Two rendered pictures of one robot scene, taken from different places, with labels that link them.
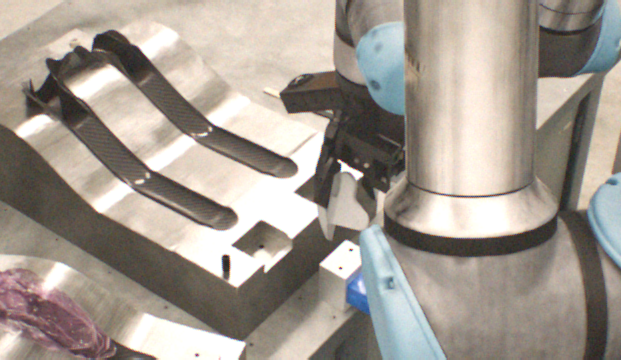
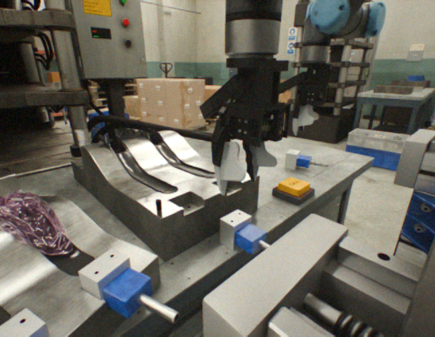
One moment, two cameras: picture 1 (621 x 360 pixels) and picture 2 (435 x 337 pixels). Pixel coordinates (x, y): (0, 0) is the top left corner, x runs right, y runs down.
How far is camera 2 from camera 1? 93 cm
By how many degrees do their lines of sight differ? 21
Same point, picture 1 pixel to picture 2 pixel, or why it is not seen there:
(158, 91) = (162, 148)
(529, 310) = not seen: outside the picture
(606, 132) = not seen: hidden behind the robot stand
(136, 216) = (127, 187)
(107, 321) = (77, 233)
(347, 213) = (232, 170)
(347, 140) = (232, 111)
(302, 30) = not seen: hidden behind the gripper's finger
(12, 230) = (84, 202)
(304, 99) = (211, 101)
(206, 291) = (148, 225)
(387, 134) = (259, 101)
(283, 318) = (196, 251)
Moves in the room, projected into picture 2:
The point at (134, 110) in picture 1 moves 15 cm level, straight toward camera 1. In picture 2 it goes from (148, 152) to (130, 174)
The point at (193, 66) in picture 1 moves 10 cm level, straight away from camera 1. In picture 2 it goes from (181, 143) to (187, 135)
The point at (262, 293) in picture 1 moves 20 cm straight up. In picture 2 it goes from (182, 230) to (175, 118)
